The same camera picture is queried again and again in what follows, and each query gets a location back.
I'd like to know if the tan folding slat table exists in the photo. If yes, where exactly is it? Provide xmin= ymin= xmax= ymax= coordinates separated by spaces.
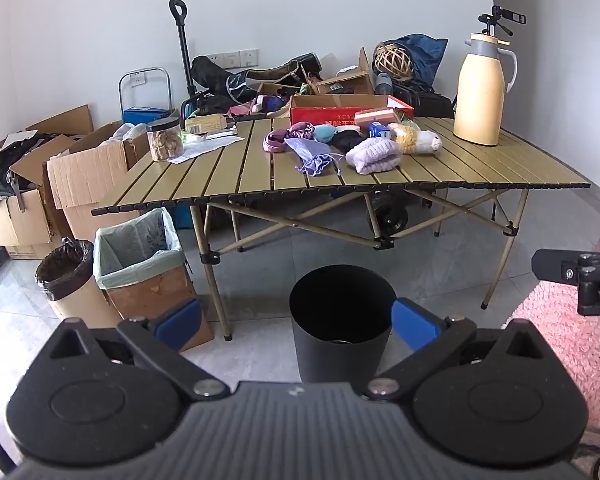
xmin=92 ymin=117 xmax=591 ymax=340

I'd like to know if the light blue plush toy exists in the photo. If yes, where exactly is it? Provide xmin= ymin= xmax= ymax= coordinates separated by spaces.
xmin=313 ymin=124 xmax=337 ymax=144

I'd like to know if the grey blue water bottle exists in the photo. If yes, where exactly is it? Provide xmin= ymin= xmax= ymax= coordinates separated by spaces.
xmin=375 ymin=72 xmax=393 ymax=96

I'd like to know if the black jacket with fleece lining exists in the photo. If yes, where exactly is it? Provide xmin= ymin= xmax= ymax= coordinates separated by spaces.
xmin=189 ymin=53 xmax=322 ymax=104

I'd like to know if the clear jar with snacks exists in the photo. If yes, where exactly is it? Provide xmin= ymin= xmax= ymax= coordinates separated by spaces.
xmin=147 ymin=116 xmax=184 ymax=162

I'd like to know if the cream thermos jug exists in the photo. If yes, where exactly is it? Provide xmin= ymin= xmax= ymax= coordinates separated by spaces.
xmin=453 ymin=32 xmax=518 ymax=146

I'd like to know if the yellow medicine box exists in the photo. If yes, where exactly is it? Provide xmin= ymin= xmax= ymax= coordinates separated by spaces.
xmin=185 ymin=114 xmax=227 ymax=136

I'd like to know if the black round trash bin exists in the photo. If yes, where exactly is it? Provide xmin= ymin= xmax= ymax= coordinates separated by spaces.
xmin=289 ymin=264 xmax=396 ymax=390

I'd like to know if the yellow white plush hamster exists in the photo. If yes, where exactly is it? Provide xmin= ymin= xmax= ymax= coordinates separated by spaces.
xmin=389 ymin=120 xmax=442 ymax=155

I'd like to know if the chrome folding stool frame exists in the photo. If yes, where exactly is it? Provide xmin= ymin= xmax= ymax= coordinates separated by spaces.
xmin=118 ymin=66 xmax=173 ymax=115

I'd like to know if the black camera tripod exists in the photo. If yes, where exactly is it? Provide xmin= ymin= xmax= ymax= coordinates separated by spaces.
xmin=478 ymin=4 xmax=527 ymax=37

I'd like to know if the large open cardboard box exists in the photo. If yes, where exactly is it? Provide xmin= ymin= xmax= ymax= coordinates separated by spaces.
xmin=46 ymin=122 xmax=149 ymax=240

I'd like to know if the cardboard box with green liner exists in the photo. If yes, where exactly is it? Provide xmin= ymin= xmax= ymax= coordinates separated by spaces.
xmin=94 ymin=208 xmax=213 ymax=351

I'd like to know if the blue carton box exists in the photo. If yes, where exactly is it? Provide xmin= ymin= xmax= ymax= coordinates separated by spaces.
xmin=121 ymin=106 xmax=178 ymax=126

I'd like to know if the purple satin scrunchie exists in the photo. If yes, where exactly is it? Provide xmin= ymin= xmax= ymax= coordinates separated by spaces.
xmin=262 ymin=122 xmax=315 ymax=154

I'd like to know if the beige bin with black bag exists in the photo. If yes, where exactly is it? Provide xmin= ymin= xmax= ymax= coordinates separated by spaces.
xmin=34 ymin=237 xmax=122 ymax=328

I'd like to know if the black sock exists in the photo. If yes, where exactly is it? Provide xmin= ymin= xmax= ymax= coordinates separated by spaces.
xmin=329 ymin=129 xmax=365 ymax=155

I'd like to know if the blue tissue pack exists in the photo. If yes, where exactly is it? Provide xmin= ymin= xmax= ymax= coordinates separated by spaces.
xmin=367 ymin=122 xmax=392 ymax=140

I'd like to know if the red cardboard fruit box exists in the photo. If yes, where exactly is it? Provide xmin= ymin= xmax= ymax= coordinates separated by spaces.
xmin=289 ymin=94 xmax=414 ymax=126

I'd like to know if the black wagon wheel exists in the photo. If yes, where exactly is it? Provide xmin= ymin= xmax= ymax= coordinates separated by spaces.
xmin=370 ymin=193 xmax=408 ymax=236

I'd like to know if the wall socket panel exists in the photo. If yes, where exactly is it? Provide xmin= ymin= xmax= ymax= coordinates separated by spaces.
xmin=208 ymin=49 xmax=259 ymax=70

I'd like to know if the pink fluffy rug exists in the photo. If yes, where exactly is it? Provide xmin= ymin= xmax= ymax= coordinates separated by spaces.
xmin=512 ymin=281 xmax=600 ymax=426

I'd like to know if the woven rattan ball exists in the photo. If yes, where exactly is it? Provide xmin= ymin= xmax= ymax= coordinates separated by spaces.
xmin=373 ymin=42 xmax=414 ymax=82

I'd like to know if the black wagon pull handle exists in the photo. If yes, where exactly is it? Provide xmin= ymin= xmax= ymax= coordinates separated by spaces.
xmin=169 ymin=0 xmax=196 ymax=98

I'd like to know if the black suitcase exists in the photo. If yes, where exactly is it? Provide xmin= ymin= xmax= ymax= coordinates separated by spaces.
xmin=393 ymin=86 xmax=454 ymax=118

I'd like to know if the far left cardboard box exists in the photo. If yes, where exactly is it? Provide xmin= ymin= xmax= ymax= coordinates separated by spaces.
xmin=0 ymin=105 xmax=93 ymax=260

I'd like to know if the small open cardboard box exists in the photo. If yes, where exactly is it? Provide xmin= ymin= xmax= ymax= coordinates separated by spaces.
xmin=310 ymin=47 xmax=374 ymax=96

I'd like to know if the navy blue fabric bag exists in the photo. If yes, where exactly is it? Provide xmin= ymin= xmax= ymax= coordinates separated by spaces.
xmin=384 ymin=34 xmax=449 ymax=92

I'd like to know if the printed paper sheet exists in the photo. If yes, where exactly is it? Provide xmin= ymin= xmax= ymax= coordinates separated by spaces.
xmin=168 ymin=128 xmax=244 ymax=165

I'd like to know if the purple linen drawstring pouch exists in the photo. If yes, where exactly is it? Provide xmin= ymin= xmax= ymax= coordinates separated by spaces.
xmin=284 ymin=138 xmax=342 ymax=177

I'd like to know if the pink layered sponge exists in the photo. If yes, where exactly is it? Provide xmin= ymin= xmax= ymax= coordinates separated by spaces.
xmin=354 ymin=107 xmax=400 ymax=129

